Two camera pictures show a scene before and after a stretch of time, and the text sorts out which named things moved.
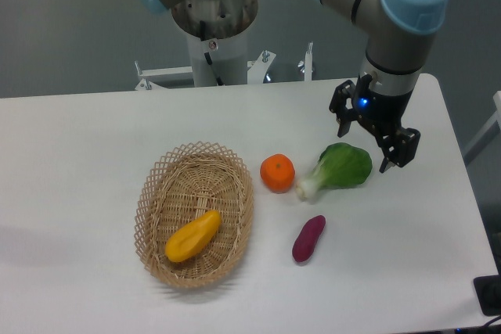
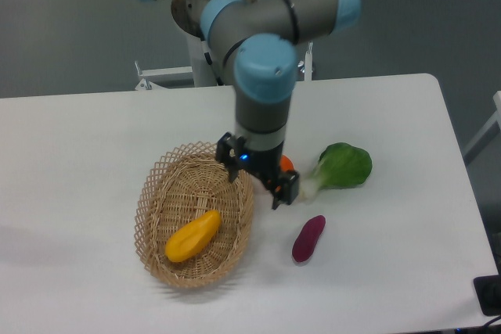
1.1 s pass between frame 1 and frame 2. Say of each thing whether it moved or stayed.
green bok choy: stayed
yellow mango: stayed
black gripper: moved
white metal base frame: stayed
